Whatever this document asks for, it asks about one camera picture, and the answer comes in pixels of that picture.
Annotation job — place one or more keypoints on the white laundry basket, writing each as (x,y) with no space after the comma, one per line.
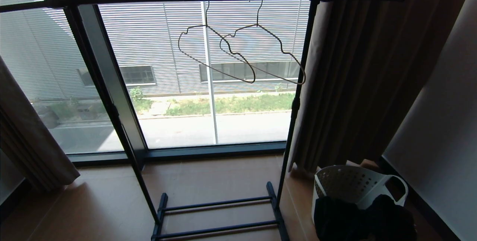
(350,185)

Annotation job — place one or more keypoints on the brown curtain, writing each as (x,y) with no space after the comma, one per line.
(372,66)
(29,148)

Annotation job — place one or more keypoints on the window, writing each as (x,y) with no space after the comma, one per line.
(156,47)

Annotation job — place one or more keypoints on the heap of clothes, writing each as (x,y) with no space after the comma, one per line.
(354,218)

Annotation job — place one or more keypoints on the pink clothes hanger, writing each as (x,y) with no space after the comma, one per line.
(205,17)
(257,15)

